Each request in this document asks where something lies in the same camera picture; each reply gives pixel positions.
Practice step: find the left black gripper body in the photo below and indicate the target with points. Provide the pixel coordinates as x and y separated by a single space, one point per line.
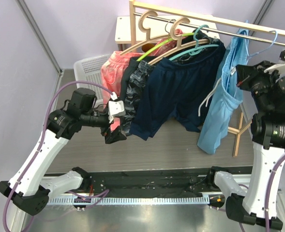
106 130

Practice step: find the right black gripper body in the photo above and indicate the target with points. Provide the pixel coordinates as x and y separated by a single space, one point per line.
262 82

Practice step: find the light blue shorts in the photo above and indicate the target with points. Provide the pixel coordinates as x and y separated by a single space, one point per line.
226 97

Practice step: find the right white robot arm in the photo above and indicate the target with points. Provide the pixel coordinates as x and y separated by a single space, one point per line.
257 205

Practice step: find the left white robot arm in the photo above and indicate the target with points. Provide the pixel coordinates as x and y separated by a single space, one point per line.
26 189

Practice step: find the teal plastic hanger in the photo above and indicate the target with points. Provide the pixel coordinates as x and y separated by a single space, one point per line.
198 48

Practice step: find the pink patterned shorts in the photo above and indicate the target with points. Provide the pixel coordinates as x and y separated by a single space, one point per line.
112 72

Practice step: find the navy blue shorts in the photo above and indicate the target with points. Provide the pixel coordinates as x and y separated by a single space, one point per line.
176 89

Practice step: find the black grey patterned shorts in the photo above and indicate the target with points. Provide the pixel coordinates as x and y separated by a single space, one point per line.
132 84

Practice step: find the right wooden hanger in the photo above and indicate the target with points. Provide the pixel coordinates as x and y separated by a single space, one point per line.
179 46

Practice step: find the wooden hanger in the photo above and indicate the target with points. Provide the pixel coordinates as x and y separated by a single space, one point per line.
134 45
179 46

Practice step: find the lime green hanger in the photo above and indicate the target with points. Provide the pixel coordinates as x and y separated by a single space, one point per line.
160 48

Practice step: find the left wooden hanger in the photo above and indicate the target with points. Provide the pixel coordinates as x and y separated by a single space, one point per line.
134 45

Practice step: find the white plastic basket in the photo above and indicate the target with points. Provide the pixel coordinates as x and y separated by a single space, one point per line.
89 69

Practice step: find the metal hanging rod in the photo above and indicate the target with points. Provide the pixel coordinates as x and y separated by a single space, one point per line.
251 38

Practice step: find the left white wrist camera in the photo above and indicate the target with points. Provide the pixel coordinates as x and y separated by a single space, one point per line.
115 107

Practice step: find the white slotted cable duct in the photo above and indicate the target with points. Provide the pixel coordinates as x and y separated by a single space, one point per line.
72 200

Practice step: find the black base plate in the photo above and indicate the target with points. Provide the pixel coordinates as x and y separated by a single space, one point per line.
177 183

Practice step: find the wooden clothes rack frame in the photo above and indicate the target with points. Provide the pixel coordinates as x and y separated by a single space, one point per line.
209 18

